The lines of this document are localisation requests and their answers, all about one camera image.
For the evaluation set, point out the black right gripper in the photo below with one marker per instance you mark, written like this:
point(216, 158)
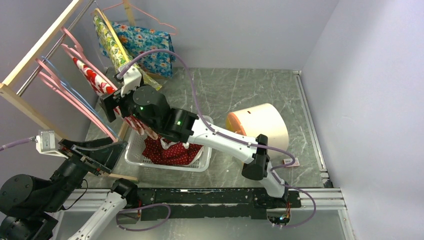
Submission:
point(114, 100)

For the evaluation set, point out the pink wire hanger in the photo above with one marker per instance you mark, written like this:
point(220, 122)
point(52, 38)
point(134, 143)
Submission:
point(128, 10)

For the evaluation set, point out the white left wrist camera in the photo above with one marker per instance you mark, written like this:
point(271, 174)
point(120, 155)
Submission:
point(46, 143)

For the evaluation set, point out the pink plastic hanger front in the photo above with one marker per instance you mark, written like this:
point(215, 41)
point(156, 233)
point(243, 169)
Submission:
point(69, 96)

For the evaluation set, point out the yellow wooden hanger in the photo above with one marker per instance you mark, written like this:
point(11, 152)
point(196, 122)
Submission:
point(112, 36)

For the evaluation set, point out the white red flower skirt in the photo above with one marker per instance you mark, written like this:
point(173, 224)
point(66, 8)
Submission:
point(102, 87)

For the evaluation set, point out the red polka dot skirt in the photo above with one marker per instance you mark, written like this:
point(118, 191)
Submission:
point(162, 151)

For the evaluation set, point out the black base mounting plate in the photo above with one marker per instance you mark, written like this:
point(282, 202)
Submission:
point(198, 203)

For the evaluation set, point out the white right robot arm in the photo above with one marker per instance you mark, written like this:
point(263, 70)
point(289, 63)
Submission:
point(178, 125)

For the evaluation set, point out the small red white card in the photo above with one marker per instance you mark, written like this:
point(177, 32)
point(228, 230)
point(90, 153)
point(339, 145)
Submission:
point(288, 162)

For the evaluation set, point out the white cylindrical bin orange lid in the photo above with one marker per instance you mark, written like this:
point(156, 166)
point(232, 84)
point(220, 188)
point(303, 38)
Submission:
point(260, 119)

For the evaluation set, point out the yellow lemon print skirt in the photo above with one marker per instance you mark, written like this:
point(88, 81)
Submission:
point(112, 46)

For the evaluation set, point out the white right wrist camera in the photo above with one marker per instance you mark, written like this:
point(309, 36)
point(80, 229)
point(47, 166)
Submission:
point(132, 79)

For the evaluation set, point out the pink plastic hanger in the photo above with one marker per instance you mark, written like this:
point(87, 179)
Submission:
point(69, 96)
point(80, 52)

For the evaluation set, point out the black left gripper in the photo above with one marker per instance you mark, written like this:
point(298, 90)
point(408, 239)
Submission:
point(104, 152)

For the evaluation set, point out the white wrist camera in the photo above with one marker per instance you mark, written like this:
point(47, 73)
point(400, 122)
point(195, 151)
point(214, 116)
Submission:
point(132, 79)
point(46, 143)

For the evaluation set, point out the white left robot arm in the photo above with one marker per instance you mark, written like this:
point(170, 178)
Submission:
point(29, 201)

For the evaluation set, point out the white plastic basket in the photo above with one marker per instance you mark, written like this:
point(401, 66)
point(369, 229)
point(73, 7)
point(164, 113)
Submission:
point(136, 146)

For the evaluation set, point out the blue floral skirt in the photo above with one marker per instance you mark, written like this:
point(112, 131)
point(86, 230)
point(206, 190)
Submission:
point(137, 40)

